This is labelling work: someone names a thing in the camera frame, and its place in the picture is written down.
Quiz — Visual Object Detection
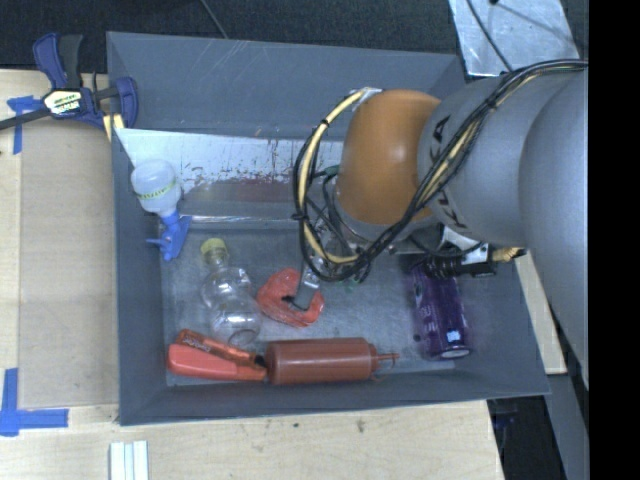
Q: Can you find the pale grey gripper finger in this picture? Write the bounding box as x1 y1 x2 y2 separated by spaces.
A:
293 261 322 313

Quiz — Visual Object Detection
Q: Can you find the orange-red ring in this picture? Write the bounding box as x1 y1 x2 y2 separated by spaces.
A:
255 267 326 329

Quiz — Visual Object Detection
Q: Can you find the red-brown squeeze bottle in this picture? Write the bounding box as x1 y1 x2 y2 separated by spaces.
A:
263 337 401 386

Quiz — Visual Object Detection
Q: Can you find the clear plastic bottle yellow cap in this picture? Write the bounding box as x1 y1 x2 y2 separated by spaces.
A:
199 237 264 348

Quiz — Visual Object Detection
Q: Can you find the orange-red stapler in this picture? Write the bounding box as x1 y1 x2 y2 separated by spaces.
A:
165 328 269 384

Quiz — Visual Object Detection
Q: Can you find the purple can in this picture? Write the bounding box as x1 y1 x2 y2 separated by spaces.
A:
409 261 473 361

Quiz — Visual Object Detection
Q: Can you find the white and blue spray bottle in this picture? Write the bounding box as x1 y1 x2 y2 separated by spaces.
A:
130 159 194 263

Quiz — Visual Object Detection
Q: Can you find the grey metal bin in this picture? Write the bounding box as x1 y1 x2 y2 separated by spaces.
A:
105 31 552 427

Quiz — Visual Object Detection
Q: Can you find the pale wood board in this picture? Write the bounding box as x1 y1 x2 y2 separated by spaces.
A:
17 116 121 410

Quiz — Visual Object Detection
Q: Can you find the black cylinder on white bracket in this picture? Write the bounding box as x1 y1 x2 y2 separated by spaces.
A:
423 226 527 280

